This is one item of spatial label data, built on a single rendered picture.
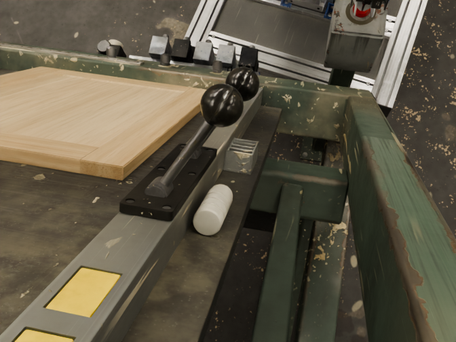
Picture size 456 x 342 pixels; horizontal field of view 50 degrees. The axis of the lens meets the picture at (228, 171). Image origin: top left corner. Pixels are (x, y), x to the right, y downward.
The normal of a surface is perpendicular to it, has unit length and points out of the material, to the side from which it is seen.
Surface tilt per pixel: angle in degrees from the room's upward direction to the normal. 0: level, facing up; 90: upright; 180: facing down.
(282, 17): 0
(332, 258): 0
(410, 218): 55
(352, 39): 90
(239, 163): 33
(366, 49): 90
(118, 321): 90
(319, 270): 0
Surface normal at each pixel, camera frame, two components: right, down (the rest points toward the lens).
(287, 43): -0.08, -0.27
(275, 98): -0.18, 0.32
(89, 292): 0.11, -0.93
